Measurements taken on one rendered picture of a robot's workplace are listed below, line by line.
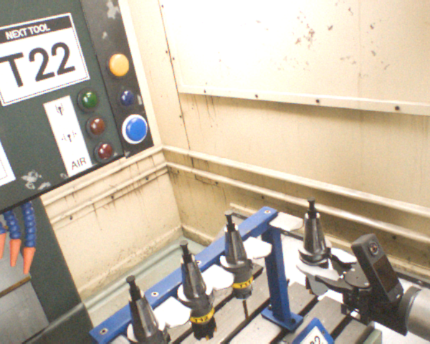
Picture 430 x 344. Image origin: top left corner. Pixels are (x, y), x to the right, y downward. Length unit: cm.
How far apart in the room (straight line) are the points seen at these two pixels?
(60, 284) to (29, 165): 91
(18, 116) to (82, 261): 138
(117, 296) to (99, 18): 150
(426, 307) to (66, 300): 101
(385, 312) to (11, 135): 65
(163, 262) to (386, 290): 135
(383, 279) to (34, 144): 58
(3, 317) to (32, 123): 89
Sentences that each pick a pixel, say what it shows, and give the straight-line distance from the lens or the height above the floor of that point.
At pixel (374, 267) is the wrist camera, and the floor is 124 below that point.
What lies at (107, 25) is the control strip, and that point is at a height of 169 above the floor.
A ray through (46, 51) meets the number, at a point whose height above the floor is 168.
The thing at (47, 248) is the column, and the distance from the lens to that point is 130.
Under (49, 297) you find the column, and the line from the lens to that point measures 137.
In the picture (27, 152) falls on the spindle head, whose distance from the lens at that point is 48.
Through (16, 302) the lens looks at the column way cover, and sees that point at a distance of 130.
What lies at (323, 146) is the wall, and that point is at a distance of 126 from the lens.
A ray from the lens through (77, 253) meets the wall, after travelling 179.
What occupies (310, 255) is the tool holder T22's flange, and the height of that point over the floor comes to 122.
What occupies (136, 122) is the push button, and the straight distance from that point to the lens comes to 53.
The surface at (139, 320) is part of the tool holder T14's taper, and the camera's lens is 70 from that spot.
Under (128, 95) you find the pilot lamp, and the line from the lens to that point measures 52.
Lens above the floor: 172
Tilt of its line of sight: 25 degrees down
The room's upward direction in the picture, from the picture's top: 11 degrees counter-clockwise
